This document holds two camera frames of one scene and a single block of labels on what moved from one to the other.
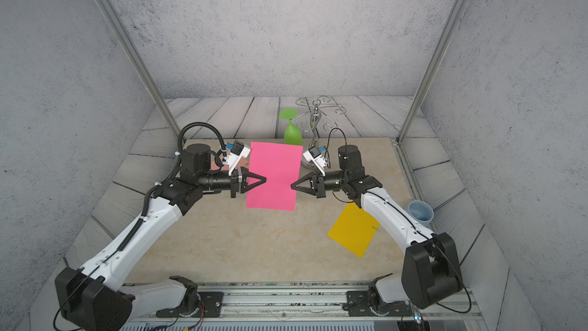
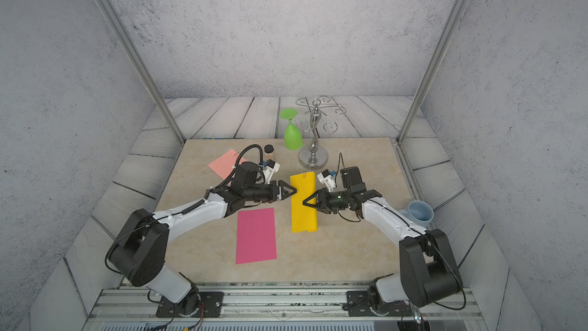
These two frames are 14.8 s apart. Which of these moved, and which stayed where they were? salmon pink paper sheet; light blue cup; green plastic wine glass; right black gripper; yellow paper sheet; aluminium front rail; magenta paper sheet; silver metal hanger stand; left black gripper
Moved: yellow paper sheet; left black gripper; magenta paper sheet; right black gripper
Stayed: silver metal hanger stand; green plastic wine glass; aluminium front rail; salmon pink paper sheet; light blue cup
